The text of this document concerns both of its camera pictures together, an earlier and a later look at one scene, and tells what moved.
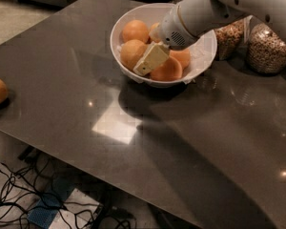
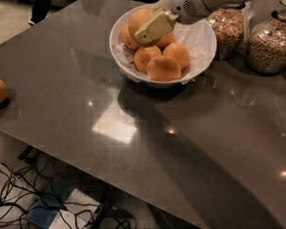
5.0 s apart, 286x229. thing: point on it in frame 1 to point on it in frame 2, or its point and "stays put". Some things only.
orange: [131, 52] to [137, 19]
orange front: [170, 70] stays put
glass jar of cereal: [267, 52] stays put
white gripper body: [170, 30] to [182, 4]
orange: [183, 55] stays put
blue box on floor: [44, 212] stays put
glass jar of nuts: [232, 39] stays put
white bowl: [130, 37] stays put
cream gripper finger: [155, 53] to [156, 28]
